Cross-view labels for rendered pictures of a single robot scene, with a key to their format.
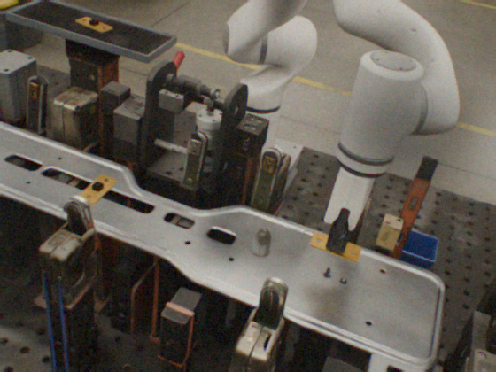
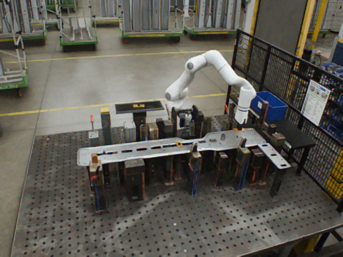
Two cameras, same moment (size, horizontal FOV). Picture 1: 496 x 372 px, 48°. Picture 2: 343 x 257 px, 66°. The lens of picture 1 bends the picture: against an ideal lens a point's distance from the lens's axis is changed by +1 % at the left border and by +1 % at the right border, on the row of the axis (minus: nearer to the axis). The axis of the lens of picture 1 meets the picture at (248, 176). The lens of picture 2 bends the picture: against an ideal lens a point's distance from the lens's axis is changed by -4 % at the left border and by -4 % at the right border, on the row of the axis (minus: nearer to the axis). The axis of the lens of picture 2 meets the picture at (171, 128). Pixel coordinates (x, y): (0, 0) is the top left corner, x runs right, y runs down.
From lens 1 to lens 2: 139 cm
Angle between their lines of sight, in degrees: 28
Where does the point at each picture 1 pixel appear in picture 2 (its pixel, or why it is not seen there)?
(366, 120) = (246, 100)
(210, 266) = (218, 146)
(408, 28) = (242, 81)
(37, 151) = (154, 144)
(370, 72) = (246, 91)
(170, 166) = (179, 134)
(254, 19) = (179, 88)
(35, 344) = (178, 191)
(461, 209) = (222, 118)
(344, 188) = (244, 114)
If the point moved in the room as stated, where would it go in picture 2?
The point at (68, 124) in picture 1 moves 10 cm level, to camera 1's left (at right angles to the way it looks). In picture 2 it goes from (155, 134) to (143, 137)
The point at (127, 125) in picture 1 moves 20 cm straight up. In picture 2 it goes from (170, 127) to (171, 103)
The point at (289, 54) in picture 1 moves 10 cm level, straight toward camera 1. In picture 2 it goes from (184, 93) to (190, 98)
